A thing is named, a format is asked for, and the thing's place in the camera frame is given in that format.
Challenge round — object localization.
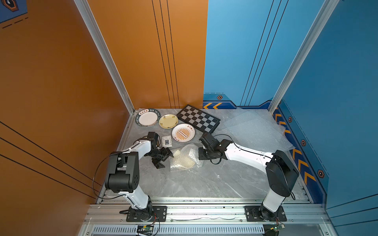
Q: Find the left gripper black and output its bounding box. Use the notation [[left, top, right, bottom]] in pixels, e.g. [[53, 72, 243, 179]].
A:
[[148, 147, 174, 168]]

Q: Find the cream yellow dinner plate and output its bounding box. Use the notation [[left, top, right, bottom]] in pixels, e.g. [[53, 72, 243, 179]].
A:
[[158, 114, 179, 129]]

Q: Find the patterned plate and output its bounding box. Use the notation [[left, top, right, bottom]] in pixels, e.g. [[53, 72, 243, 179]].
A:
[[135, 108, 161, 127]]

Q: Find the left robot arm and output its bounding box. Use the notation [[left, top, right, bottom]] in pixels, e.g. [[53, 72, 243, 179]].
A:
[[104, 132, 173, 222]]

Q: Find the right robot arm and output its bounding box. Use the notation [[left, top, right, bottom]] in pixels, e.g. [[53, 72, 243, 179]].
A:
[[198, 133, 299, 223]]

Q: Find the small square marker tile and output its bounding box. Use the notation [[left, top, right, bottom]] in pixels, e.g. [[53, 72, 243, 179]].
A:
[[161, 135, 172, 147]]

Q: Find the black white checkerboard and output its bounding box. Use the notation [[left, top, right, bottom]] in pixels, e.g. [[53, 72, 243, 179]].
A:
[[176, 105, 221, 133]]

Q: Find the left circuit board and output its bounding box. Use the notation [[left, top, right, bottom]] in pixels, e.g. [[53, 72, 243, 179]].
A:
[[136, 225, 154, 236]]

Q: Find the circuit board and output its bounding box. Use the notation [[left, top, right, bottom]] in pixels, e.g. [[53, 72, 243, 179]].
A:
[[136, 225, 154, 236], [262, 224, 285, 236]]

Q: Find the right circuit board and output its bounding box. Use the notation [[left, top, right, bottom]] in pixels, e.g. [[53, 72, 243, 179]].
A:
[[262, 224, 285, 236]]

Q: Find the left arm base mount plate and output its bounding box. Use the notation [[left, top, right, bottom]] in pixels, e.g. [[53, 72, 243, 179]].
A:
[[126, 206, 167, 222]]

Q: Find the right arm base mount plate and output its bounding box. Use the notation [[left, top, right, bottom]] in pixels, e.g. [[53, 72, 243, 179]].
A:
[[244, 205, 287, 223]]

